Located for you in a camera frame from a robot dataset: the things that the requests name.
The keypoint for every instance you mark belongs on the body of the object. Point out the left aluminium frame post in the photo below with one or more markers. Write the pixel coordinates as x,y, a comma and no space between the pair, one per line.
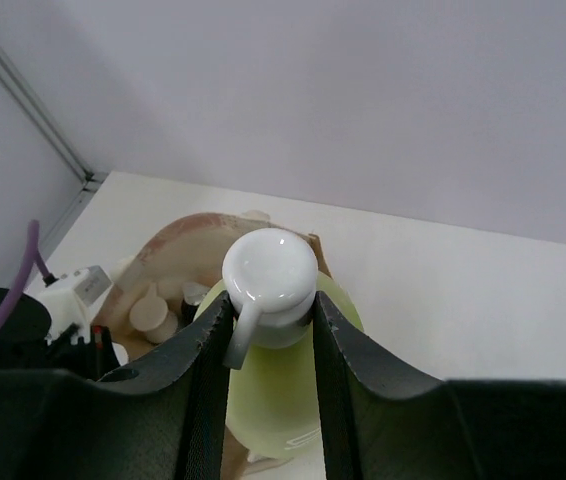
30,104

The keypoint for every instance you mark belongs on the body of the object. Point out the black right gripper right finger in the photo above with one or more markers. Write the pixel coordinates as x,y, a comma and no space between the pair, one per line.
382,418

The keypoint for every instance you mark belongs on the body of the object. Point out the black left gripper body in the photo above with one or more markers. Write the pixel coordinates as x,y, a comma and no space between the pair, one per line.
31,339

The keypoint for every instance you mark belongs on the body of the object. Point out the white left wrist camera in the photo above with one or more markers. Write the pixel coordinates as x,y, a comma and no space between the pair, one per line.
75,299

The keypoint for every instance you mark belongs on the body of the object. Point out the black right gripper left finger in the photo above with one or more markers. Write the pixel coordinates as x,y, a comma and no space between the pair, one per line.
161,416

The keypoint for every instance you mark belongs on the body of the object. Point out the yellow-green pump bottle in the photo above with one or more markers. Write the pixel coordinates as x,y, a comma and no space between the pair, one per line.
271,276

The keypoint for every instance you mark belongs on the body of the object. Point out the olive bottle beige cap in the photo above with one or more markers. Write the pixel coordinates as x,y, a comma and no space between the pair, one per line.
151,316

